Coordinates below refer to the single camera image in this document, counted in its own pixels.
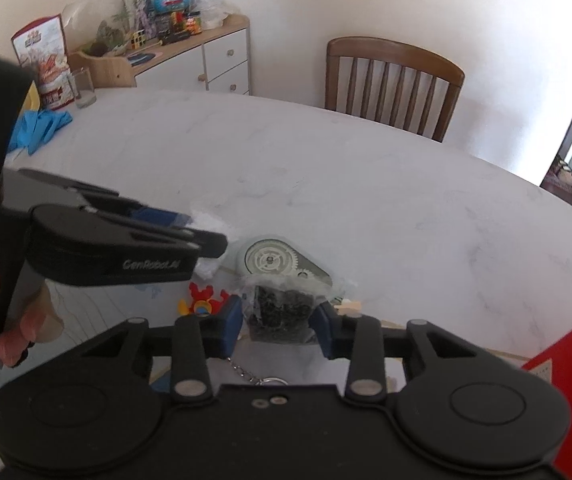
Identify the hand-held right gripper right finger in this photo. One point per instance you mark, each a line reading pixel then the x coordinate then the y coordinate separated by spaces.
pixel 323 330

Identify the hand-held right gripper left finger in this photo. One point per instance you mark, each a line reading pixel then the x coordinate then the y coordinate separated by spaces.
pixel 231 330

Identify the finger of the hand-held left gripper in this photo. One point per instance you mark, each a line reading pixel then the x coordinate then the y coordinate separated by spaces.
pixel 210 246
pixel 160 217

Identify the clear bag of black bits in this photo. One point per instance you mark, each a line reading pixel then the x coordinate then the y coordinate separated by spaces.
pixel 281 310

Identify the person's left hand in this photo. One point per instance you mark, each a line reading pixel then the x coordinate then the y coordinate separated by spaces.
pixel 13 345

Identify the red and yellow toy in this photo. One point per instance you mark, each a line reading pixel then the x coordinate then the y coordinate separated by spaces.
pixel 200 295

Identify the grey round gear device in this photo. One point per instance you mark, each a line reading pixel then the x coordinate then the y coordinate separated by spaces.
pixel 271 260

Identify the blue glove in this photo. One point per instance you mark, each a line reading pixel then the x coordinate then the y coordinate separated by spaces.
pixel 40 125

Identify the clear drinking glass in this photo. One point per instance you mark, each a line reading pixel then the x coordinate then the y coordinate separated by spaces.
pixel 83 90

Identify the wooden desk organizer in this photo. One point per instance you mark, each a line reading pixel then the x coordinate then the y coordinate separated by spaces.
pixel 110 72

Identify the white wooden-top sideboard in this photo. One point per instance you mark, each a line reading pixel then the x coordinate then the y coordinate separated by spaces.
pixel 225 55

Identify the green plant decoration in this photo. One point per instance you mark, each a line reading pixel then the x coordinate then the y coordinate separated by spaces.
pixel 110 37

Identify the red printed snack bag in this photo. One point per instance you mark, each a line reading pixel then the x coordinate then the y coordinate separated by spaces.
pixel 45 60

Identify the clear plastic bag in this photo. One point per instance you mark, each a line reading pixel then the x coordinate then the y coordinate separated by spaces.
pixel 215 10

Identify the wooden chair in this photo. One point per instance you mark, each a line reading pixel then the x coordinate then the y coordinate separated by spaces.
pixel 391 47

